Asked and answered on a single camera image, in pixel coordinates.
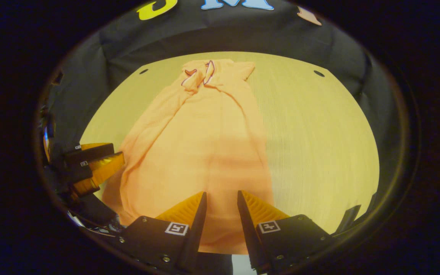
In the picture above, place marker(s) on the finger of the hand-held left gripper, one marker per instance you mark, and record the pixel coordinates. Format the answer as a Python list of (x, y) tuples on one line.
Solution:
[(90, 152), (101, 170)]

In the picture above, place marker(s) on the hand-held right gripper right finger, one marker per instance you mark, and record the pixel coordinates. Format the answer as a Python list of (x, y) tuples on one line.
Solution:
[(247, 233)]

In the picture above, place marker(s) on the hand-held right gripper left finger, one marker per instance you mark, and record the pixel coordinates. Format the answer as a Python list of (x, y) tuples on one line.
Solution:
[(197, 233)]

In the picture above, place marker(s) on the black backdrop cloth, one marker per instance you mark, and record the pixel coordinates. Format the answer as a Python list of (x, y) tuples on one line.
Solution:
[(243, 34)]

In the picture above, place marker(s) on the orange T-shirt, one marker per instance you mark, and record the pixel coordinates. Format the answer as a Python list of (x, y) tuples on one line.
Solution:
[(204, 145)]

